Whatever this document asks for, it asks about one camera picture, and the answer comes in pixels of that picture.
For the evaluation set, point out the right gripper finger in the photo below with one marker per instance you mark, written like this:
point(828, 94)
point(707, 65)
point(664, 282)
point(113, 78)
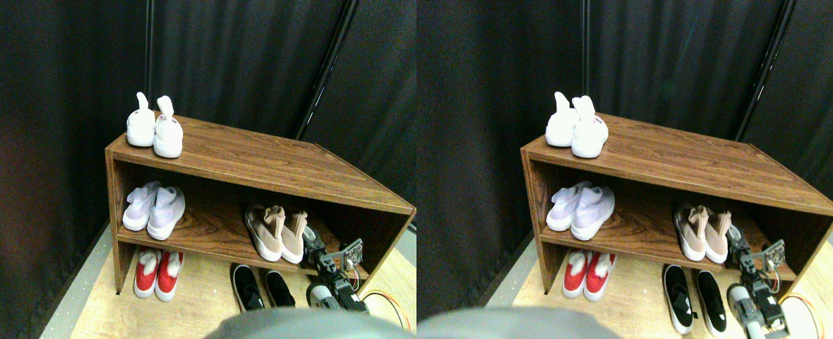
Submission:
point(736, 240)
point(312, 240)

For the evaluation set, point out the beige shoe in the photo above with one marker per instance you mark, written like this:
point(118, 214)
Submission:
point(265, 236)
point(294, 240)
point(692, 236)
point(717, 240)

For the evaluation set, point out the black shoe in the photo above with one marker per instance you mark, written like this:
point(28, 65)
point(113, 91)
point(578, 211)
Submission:
point(279, 291)
point(678, 300)
point(247, 289)
point(711, 304)

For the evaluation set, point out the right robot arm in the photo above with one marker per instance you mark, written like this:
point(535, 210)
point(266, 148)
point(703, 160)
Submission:
point(335, 293)
point(759, 307)

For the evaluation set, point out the brown shoe rack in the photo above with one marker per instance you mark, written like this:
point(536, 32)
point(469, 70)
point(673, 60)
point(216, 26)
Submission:
point(261, 166)
point(678, 166)

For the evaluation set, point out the lilac shoe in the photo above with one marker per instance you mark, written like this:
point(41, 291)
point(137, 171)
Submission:
point(165, 215)
point(561, 210)
point(591, 215)
point(136, 210)

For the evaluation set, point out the black curtain stand pole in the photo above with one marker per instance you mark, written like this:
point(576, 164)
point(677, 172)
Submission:
point(585, 49)
point(326, 67)
point(764, 67)
point(149, 49)

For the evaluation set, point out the white shoe with red mark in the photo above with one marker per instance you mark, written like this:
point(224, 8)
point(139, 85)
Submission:
point(589, 138)
point(168, 138)

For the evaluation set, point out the black bracket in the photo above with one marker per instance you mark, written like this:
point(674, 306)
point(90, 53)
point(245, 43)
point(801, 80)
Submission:
point(351, 254)

